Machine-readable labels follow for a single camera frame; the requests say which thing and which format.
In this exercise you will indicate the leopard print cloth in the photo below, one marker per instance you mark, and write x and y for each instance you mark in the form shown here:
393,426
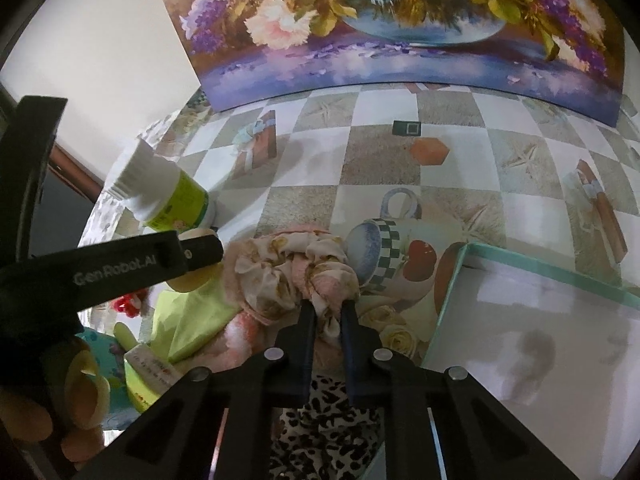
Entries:
325,435

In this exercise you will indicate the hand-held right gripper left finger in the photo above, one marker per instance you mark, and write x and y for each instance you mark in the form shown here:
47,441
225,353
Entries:
305,340

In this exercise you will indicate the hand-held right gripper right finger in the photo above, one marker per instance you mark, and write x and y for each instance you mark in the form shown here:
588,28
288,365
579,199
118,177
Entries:
357,360

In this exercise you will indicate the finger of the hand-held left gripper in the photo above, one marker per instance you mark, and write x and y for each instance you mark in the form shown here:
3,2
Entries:
202,254

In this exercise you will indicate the teal tin box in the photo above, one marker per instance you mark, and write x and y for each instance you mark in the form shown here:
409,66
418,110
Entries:
107,355

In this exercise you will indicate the brown wooden frame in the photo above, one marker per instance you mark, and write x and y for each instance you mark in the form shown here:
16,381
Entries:
75,167

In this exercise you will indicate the checkered printed tablecloth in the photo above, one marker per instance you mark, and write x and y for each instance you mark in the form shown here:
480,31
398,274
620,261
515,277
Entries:
375,160

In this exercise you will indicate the flower painting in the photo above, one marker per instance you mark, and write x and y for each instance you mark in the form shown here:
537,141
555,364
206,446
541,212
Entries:
400,60

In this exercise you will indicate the pink towel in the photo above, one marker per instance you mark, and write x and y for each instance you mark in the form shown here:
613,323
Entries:
235,345

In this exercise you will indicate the white tube with red print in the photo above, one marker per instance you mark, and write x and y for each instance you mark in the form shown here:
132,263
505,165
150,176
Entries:
152,365

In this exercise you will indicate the red and white small toy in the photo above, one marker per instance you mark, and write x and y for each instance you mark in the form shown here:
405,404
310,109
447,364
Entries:
125,305

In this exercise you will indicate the white bottle with green label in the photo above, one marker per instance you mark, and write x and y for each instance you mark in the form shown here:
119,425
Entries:
165,190

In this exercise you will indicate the green container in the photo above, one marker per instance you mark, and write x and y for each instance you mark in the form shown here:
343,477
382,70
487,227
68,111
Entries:
195,315

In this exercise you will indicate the white box with teal rim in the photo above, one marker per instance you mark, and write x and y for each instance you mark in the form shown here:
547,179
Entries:
525,335

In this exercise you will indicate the pale yellow round sponge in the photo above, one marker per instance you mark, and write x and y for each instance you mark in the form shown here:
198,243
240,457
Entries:
192,280

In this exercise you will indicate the floral fabric scrunchie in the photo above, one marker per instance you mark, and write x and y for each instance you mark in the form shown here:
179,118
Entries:
270,270

